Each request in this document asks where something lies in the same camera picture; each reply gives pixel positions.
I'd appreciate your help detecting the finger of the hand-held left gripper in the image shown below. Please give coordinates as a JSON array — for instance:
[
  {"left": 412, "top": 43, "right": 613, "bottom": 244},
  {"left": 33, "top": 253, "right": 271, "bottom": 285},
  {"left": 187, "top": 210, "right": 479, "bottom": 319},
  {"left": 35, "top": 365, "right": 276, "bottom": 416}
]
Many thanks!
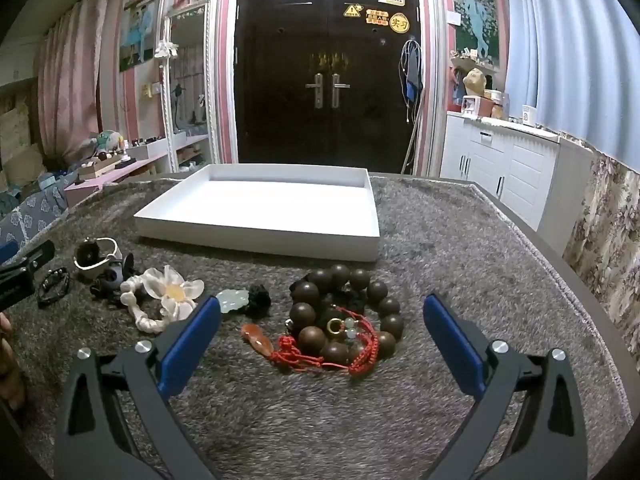
[
  {"left": 0, "top": 270, "right": 36, "bottom": 311},
  {"left": 0, "top": 240, "right": 56, "bottom": 281}
]

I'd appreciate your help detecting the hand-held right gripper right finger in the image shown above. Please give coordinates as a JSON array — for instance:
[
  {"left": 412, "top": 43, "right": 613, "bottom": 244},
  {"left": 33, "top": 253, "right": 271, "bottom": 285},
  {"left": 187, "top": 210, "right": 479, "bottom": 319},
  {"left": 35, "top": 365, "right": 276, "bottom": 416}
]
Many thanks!
[{"left": 422, "top": 294, "right": 588, "bottom": 480}]

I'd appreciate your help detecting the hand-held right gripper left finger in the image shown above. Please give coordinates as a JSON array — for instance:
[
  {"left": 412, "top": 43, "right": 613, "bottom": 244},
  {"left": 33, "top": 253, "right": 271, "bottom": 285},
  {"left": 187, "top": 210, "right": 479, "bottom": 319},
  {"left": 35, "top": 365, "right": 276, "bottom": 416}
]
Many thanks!
[{"left": 54, "top": 296, "right": 222, "bottom": 480}]

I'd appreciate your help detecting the red cord bracelet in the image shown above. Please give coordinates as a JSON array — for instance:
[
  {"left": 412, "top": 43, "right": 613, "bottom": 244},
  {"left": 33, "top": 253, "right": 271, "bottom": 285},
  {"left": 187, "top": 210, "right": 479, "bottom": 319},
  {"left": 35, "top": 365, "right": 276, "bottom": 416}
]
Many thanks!
[{"left": 320, "top": 305, "right": 381, "bottom": 376}]

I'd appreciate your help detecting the dark wooden bead bracelet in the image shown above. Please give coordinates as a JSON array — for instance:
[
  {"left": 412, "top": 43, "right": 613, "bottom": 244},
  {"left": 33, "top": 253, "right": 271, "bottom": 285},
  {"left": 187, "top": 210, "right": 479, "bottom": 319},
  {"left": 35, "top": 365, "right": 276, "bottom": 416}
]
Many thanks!
[{"left": 289, "top": 264, "right": 405, "bottom": 371}]

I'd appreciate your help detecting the white tray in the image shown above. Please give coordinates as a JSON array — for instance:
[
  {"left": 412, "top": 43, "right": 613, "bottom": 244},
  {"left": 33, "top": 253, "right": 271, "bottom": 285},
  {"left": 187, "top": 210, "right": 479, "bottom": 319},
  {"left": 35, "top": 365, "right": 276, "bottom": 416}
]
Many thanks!
[{"left": 133, "top": 163, "right": 381, "bottom": 263}]

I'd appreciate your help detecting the person's left hand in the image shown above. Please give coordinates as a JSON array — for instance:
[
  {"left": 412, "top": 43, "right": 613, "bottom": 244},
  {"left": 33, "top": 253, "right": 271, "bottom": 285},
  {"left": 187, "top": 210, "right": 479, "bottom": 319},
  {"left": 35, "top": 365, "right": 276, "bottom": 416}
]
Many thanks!
[{"left": 0, "top": 312, "right": 26, "bottom": 411}]

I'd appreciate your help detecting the blue patterned cloth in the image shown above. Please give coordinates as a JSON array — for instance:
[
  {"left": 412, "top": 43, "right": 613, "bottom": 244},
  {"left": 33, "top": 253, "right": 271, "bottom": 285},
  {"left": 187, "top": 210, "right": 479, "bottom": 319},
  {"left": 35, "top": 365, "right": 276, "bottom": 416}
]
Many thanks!
[{"left": 0, "top": 185, "right": 68, "bottom": 251}]

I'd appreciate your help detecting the dark round ornament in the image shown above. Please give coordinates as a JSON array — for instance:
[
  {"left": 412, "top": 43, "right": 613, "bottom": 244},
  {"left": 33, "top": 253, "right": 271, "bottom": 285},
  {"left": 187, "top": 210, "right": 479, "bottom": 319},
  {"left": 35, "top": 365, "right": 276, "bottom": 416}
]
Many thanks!
[{"left": 75, "top": 241, "right": 103, "bottom": 266}]

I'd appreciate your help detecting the jade pendant with black tassel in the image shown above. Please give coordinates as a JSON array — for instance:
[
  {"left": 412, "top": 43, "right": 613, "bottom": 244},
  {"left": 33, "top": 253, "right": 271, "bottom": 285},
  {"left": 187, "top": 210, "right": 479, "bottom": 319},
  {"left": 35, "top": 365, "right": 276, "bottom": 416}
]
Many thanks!
[{"left": 215, "top": 284, "right": 272, "bottom": 320}]

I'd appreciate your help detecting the cardboard box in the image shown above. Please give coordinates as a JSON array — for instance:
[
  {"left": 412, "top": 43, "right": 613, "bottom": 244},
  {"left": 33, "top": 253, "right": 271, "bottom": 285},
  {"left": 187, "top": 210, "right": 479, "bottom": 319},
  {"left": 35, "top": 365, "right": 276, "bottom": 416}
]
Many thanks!
[{"left": 0, "top": 95, "right": 46, "bottom": 186}]

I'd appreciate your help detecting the pink shelf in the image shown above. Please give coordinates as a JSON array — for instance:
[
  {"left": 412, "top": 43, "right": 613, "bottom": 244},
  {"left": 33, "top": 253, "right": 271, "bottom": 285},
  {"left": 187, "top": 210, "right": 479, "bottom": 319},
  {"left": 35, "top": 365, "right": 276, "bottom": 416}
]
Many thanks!
[{"left": 65, "top": 132, "right": 211, "bottom": 208}]

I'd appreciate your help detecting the plush toy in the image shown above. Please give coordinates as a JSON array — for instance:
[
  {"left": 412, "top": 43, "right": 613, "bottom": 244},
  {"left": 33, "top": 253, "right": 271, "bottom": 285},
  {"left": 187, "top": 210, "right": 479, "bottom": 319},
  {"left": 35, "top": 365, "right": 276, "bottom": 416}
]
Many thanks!
[{"left": 90, "top": 130, "right": 123, "bottom": 153}]

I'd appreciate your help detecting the white storage box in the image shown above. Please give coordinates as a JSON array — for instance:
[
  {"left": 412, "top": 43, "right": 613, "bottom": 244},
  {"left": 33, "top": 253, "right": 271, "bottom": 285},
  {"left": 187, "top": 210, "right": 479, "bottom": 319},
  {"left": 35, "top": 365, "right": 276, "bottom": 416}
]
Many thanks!
[{"left": 125, "top": 135, "right": 173, "bottom": 161}]

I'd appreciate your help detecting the white cabinet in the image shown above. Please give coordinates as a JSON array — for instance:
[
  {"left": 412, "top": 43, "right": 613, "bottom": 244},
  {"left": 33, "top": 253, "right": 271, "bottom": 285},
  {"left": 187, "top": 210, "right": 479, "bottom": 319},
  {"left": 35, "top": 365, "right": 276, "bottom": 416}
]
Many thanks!
[{"left": 440, "top": 112, "right": 561, "bottom": 233}]

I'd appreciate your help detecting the pink curtain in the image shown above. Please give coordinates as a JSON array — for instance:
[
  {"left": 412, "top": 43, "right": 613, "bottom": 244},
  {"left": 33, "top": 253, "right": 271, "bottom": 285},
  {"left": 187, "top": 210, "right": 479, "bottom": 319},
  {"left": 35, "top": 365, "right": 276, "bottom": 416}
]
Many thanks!
[{"left": 37, "top": 0, "right": 113, "bottom": 156}]

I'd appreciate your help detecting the floral cloth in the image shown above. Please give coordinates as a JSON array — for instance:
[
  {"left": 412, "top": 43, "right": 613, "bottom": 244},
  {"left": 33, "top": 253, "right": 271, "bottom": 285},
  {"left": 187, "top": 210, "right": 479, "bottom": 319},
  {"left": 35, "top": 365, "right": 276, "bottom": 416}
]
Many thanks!
[{"left": 562, "top": 155, "right": 640, "bottom": 346}]

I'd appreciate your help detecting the broom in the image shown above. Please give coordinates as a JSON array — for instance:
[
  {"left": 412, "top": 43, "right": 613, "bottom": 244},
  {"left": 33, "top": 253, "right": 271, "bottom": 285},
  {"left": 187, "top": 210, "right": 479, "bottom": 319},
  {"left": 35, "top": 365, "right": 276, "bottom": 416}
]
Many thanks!
[{"left": 400, "top": 90, "right": 426, "bottom": 175}]

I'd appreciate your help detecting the white framed standing mirror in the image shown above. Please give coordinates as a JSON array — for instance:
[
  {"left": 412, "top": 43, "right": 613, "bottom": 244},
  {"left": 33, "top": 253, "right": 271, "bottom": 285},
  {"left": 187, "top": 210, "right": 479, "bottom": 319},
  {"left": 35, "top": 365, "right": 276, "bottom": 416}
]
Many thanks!
[{"left": 159, "top": 0, "right": 221, "bottom": 173}]

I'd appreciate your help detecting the white box with picture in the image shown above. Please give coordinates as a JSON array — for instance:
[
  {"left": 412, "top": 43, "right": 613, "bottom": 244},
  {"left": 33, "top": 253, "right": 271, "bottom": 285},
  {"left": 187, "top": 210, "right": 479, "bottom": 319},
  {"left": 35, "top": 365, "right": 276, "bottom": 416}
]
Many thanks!
[{"left": 461, "top": 95, "right": 496, "bottom": 118}]

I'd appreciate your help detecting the dark double door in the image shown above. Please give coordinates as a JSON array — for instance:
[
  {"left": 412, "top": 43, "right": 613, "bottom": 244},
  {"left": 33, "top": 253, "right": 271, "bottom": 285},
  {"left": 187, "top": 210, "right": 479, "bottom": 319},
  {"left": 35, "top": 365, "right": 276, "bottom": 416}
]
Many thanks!
[{"left": 234, "top": 0, "right": 421, "bottom": 175}]

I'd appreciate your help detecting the beige hat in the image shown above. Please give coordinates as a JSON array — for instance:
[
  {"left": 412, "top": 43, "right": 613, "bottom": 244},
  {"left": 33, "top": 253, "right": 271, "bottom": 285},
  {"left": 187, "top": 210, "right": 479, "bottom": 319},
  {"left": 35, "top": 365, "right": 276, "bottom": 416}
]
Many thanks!
[{"left": 462, "top": 69, "right": 488, "bottom": 98}]

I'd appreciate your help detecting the hanging blue bag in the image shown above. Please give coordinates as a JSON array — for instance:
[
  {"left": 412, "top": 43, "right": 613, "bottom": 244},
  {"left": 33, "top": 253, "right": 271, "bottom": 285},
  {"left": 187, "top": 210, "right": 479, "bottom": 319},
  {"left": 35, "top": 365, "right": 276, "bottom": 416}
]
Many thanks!
[{"left": 398, "top": 37, "right": 425, "bottom": 126}]

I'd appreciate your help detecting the blue curtain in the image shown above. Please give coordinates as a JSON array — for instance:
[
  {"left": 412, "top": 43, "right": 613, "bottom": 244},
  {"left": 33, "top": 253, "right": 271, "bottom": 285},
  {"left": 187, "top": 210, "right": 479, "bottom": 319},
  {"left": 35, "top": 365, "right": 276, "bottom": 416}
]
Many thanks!
[{"left": 505, "top": 0, "right": 640, "bottom": 161}]

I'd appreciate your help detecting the black bead bracelet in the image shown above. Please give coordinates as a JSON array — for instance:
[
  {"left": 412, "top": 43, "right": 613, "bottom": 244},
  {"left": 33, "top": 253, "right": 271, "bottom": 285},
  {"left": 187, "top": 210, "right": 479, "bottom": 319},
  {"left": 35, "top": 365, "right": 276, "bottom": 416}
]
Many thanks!
[{"left": 37, "top": 266, "right": 71, "bottom": 309}]

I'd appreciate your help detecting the wall poster with figures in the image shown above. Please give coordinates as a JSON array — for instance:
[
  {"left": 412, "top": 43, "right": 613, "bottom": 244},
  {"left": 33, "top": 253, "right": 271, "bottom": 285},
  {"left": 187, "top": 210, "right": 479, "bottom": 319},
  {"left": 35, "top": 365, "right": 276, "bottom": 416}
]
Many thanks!
[{"left": 119, "top": 0, "right": 160, "bottom": 73}]

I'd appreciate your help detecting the silver door handle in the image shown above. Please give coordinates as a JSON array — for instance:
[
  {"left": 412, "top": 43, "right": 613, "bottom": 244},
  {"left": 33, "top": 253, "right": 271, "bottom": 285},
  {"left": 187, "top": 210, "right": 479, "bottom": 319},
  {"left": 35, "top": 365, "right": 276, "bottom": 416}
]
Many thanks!
[
  {"left": 331, "top": 72, "right": 350, "bottom": 109},
  {"left": 306, "top": 72, "right": 325, "bottom": 110}
]

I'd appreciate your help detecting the teal wall poster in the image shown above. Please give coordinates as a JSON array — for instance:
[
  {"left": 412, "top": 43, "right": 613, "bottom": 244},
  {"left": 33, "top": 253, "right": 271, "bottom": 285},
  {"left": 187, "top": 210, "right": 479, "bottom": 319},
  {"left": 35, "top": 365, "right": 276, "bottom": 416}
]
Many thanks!
[{"left": 451, "top": 0, "right": 501, "bottom": 68}]

